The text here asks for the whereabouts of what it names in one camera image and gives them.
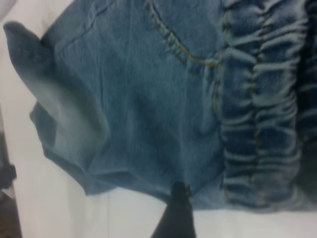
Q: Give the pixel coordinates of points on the blue denim jeans cartoon print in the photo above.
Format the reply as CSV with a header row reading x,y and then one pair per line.
x,y
148,99

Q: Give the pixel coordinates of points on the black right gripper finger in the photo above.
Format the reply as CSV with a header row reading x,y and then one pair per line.
x,y
177,215

